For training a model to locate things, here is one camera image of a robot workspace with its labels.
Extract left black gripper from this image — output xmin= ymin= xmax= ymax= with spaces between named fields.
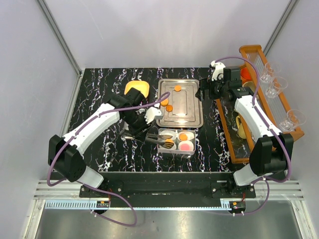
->
xmin=123 ymin=111 xmax=154 ymax=142

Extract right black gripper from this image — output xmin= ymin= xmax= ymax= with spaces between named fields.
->
xmin=195 ymin=76 xmax=228 ymax=102

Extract metal serving tongs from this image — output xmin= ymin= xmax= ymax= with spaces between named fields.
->
xmin=131 ymin=133 xmax=166 ymax=146

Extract golden flower-shaped biscuit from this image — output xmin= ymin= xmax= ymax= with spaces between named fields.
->
xmin=178 ymin=133 xmax=188 ymax=141

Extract pink round cookie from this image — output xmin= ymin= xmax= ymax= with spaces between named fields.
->
xmin=179 ymin=142 xmax=191 ymax=151

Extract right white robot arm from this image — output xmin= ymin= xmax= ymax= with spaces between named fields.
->
xmin=195 ymin=61 xmax=294 ymax=198

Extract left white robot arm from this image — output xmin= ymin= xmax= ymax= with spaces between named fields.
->
xmin=48 ymin=88 xmax=160 ymax=197

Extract orange round cookie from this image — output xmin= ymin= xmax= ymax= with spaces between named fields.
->
xmin=174 ymin=85 xmax=181 ymax=92

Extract white paper cupcake liner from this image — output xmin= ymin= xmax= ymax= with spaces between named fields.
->
xmin=159 ymin=144 xmax=176 ymax=150
xmin=177 ymin=131 xmax=194 ymax=141
xmin=178 ymin=141 xmax=194 ymax=151
xmin=159 ymin=130 xmax=176 ymax=140

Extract large steel baking tray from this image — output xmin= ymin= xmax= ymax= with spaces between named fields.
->
xmin=157 ymin=79 xmax=204 ymax=128

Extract yellow plate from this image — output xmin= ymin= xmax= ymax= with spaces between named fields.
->
xmin=124 ymin=80 xmax=150 ymax=98

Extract orange cup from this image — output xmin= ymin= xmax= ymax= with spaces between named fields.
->
xmin=240 ymin=67 xmax=251 ymax=82

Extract wooden shelf rack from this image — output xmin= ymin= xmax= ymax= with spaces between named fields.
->
xmin=216 ymin=45 xmax=291 ymax=164

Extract lilac cookie tin box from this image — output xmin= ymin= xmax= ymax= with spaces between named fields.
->
xmin=157 ymin=128 xmax=196 ymax=155

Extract yellow mug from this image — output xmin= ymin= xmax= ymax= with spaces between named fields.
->
xmin=235 ymin=115 xmax=247 ymax=139

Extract clear glass cup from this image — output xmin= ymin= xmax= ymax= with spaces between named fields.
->
xmin=279 ymin=110 xmax=307 ymax=132
xmin=260 ymin=62 xmax=281 ymax=83
xmin=265 ymin=76 xmax=288 ymax=99

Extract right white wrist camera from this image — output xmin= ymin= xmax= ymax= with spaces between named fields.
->
xmin=210 ymin=61 xmax=225 ymax=81

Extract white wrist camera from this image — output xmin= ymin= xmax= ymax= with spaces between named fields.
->
xmin=210 ymin=61 xmax=225 ymax=81
xmin=145 ymin=107 xmax=163 ymax=124

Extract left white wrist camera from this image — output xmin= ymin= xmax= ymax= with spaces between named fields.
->
xmin=145 ymin=107 xmax=163 ymax=124

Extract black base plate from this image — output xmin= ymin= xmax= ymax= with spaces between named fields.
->
xmin=79 ymin=171 xmax=257 ymax=209

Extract aluminium frame rail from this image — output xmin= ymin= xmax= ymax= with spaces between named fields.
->
xmin=36 ymin=0 xmax=82 ymax=76

